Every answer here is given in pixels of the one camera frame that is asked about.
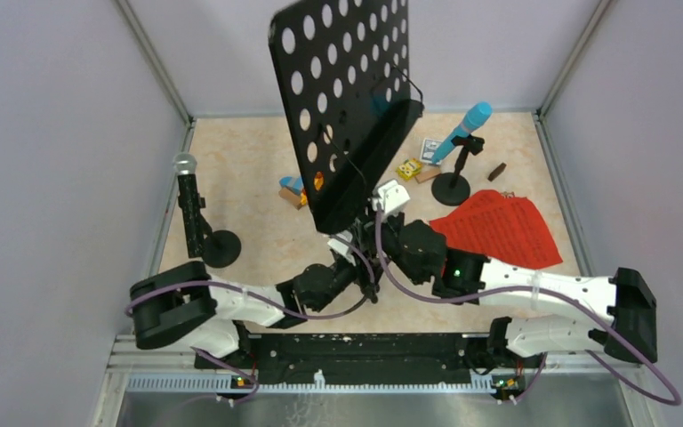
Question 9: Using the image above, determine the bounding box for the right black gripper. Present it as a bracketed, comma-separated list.
[347, 206, 425, 286]

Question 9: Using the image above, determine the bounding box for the black round-base microphone stand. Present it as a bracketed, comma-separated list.
[431, 135, 485, 206]

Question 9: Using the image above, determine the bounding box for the red sheet music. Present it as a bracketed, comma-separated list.
[430, 189, 562, 270]

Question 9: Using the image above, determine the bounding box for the black music stand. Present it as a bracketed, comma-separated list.
[268, 0, 425, 305]

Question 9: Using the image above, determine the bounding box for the blue toy microphone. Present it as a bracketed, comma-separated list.
[431, 101, 494, 165]

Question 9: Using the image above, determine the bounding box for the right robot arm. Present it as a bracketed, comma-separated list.
[374, 213, 658, 367]

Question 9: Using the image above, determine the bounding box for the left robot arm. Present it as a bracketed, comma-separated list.
[125, 256, 381, 368]

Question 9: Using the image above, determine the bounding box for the wooden block near card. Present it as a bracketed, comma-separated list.
[414, 167, 441, 183]

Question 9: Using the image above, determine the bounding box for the yellow toy block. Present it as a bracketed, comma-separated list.
[395, 157, 422, 181]

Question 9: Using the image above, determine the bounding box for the blue yellow toy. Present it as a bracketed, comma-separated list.
[278, 175, 309, 209]

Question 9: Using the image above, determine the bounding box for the blue playing card box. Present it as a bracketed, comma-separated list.
[419, 138, 442, 165]

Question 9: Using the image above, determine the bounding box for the dark brown wooden block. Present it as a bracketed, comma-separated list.
[487, 163, 507, 182]

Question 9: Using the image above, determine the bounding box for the black silver-head microphone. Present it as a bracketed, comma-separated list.
[173, 152, 205, 258]

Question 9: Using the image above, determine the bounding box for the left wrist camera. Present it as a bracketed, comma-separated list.
[327, 230, 356, 265]

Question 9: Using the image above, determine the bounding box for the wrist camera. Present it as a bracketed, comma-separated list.
[371, 180, 411, 218]
[327, 230, 356, 265]

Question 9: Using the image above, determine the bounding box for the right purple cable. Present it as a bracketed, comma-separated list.
[374, 209, 683, 407]

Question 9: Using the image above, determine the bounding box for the purple cable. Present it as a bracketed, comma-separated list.
[374, 209, 683, 407]
[125, 235, 378, 406]

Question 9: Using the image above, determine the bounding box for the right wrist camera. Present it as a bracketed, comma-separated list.
[371, 180, 411, 218]

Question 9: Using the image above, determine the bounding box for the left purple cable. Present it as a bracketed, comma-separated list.
[125, 235, 378, 406]

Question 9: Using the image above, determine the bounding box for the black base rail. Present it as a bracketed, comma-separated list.
[223, 332, 545, 391]

